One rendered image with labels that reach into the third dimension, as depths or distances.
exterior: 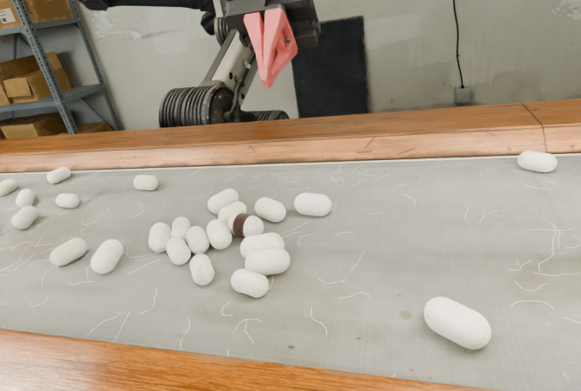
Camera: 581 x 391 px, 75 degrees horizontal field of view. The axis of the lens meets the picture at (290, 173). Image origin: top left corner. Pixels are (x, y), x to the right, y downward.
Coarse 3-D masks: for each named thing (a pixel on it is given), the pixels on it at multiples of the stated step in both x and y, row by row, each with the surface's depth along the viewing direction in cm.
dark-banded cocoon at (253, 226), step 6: (234, 216) 36; (252, 216) 35; (228, 222) 36; (246, 222) 35; (252, 222) 35; (258, 222) 35; (246, 228) 35; (252, 228) 35; (258, 228) 35; (246, 234) 35; (252, 234) 35
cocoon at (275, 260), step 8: (272, 248) 31; (280, 248) 31; (248, 256) 30; (256, 256) 30; (264, 256) 30; (272, 256) 30; (280, 256) 30; (288, 256) 30; (248, 264) 30; (256, 264) 30; (264, 264) 30; (272, 264) 30; (280, 264) 30; (288, 264) 30; (264, 272) 30; (272, 272) 30; (280, 272) 30
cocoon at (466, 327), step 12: (432, 300) 23; (444, 300) 23; (432, 312) 23; (444, 312) 22; (456, 312) 22; (468, 312) 22; (432, 324) 23; (444, 324) 22; (456, 324) 22; (468, 324) 21; (480, 324) 21; (444, 336) 22; (456, 336) 22; (468, 336) 21; (480, 336) 21; (468, 348) 22; (480, 348) 22
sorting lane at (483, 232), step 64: (64, 192) 53; (128, 192) 50; (192, 192) 47; (256, 192) 44; (320, 192) 42; (384, 192) 40; (448, 192) 38; (512, 192) 36; (576, 192) 34; (0, 256) 40; (128, 256) 36; (192, 256) 35; (320, 256) 32; (384, 256) 31; (448, 256) 30; (512, 256) 29; (576, 256) 28; (0, 320) 31; (64, 320) 30; (128, 320) 29; (192, 320) 28; (256, 320) 27; (320, 320) 26; (384, 320) 25; (512, 320) 24; (576, 320) 23; (512, 384) 20; (576, 384) 20
